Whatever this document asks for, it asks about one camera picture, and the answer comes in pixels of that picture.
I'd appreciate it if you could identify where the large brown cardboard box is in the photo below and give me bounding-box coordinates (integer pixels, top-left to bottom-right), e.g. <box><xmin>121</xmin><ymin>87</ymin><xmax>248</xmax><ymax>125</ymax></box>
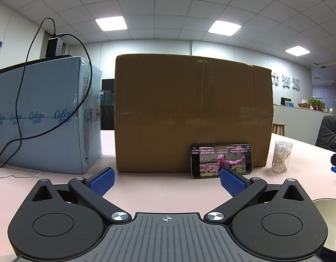
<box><xmin>114</xmin><ymin>54</ymin><xmax>274</xmax><ymax>174</ymax></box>

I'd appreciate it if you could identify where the black office chair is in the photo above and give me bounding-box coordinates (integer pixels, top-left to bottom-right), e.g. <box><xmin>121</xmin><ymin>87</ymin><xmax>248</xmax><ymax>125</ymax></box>
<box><xmin>315</xmin><ymin>115</ymin><xmax>336</xmax><ymax>153</ymax></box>

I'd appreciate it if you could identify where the clear cotton swab jar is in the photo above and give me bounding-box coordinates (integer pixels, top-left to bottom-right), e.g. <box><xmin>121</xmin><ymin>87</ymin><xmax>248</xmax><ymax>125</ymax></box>
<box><xmin>271</xmin><ymin>140</ymin><xmax>293</xmax><ymax>174</ymax></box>

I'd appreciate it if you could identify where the potted plant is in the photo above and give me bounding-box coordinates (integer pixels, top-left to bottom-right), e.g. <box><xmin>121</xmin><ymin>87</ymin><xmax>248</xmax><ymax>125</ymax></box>
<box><xmin>307</xmin><ymin>98</ymin><xmax>326</xmax><ymax>111</ymax></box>

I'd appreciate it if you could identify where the light blue wrapped package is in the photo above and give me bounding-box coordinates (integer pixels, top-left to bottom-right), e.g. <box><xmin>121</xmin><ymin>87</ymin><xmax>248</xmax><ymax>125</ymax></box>
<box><xmin>0</xmin><ymin>56</ymin><xmax>103</xmax><ymax>174</ymax></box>

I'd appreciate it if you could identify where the black charger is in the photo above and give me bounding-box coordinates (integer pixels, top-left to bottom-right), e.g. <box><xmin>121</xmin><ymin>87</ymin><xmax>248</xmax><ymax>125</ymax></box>
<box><xmin>46</xmin><ymin>33</ymin><xmax>65</xmax><ymax>58</ymax></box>

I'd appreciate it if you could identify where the black smartphone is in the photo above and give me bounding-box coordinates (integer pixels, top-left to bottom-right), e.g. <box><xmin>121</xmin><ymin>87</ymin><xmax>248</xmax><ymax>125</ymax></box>
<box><xmin>190</xmin><ymin>144</ymin><xmax>252</xmax><ymax>179</ymax></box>

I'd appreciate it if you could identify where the black cable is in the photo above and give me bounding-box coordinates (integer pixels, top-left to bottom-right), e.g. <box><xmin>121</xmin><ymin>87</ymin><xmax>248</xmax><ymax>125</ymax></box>
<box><xmin>0</xmin><ymin>33</ymin><xmax>92</xmax><ymax>124</ymax></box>
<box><xmin>0</xmin><ymin>18</ymin><xmax>57</xmax><ymax>162</ymax></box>

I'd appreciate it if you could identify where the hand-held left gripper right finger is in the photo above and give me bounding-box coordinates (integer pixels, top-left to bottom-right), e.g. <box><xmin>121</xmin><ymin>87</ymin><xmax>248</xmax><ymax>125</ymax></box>
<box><xmin>203</xmin><ymin>168</ymin><xmax>307</xmax><ymax>222</ymax></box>

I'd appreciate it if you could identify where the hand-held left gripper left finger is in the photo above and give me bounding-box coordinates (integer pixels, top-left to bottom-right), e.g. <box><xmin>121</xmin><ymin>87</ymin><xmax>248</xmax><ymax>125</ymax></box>
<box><xmin>31</xmin><ymin>168</ymin><xmax>132</xmax><ymax>222</ymax></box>

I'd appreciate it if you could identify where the white reception counter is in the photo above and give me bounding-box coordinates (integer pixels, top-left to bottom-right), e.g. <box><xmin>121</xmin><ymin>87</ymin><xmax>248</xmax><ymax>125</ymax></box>
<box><xmin>273</xmin><ymin>104</ymin><xmax>331</xmax><ymax>146</ymax></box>

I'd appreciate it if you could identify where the ceiling light panel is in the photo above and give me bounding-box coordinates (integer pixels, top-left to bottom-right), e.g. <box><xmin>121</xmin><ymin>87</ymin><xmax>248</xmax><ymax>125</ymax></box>
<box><xmin>285</xmin><ymin>45</ymin><xmax>310</xmax><ymax>56</ymax></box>
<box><xmin>95</xmin><ymin>16</ymin><xmax>128</xmax><ymax>32</ymax></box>
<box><xmin>208</xmin><ymin>20</ymin><xmax>242</xmax><ymax>36</ymax></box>

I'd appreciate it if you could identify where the white cable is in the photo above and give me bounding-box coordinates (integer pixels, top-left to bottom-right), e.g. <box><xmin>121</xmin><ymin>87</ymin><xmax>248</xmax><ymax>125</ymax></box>
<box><xmin>0</xmin><ymin>160</ymin><xmax>40</xmax><ymax>179</ymax></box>

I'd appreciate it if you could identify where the silver wall lettering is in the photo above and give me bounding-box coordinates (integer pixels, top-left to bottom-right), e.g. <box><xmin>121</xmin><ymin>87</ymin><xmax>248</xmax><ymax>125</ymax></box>
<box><xmin>271</xmin><ymin>73</ymin><xmax>300</xmax><ymax>91</ymax></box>

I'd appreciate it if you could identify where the wooden stool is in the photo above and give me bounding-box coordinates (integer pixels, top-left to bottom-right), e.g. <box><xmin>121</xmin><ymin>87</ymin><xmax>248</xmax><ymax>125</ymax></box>
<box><xmin>272</xmin><ymin>123</ymin><xmax>286</xmax><ymax>137</ymax></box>

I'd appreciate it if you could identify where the black flat board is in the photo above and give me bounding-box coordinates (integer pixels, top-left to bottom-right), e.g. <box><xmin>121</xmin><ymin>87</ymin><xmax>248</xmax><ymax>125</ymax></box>
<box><xmin>0</xmin><ymin>55</ymin><xmax>73</xmax><ymax>77</ymax></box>

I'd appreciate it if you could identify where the dark blue ceramic bowl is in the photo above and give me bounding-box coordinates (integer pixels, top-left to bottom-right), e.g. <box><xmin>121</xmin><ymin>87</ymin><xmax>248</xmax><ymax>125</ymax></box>
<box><xmin>311</xmin><ymin>198</ymin><xmax>336</xmax><ymax>253</ymax></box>

